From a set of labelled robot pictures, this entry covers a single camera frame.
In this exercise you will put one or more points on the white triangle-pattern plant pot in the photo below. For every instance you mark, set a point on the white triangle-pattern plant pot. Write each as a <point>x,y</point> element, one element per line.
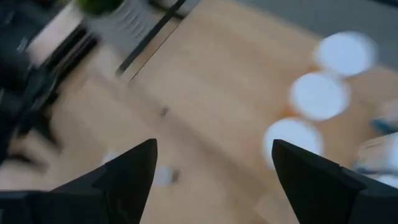
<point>124,25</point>

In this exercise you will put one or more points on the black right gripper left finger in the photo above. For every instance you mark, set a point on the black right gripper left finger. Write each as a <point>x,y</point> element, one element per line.
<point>124,193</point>

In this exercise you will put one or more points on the orange pill bottle white cap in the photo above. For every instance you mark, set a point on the orange pill bottle white cap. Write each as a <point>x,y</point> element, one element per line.
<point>345,53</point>
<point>292,130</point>
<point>318,95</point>

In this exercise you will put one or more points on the wooden background table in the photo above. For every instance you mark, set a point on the wooden background table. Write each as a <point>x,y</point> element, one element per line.
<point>217,77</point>

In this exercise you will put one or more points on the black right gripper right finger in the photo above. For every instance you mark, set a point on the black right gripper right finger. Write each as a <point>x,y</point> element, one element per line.
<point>317,193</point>

